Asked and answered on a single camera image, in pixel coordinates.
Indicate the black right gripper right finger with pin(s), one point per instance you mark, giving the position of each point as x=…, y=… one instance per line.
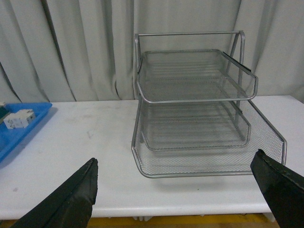
x=282, y=188

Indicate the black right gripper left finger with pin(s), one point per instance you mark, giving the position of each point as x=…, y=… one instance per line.
x=68, y=206

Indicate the silver mesh tray rack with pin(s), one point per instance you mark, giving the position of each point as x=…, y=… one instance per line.
x=196, y=115

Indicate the blue plastic tray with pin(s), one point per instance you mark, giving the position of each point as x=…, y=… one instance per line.
x=10, y=138

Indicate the white circuit breaker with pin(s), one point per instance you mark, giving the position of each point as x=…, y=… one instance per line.
x=20, y=119

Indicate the white curtain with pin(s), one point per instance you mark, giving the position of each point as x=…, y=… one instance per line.
x=82, y=50

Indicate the green knife switch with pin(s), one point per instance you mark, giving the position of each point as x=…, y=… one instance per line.
x=3, y=111

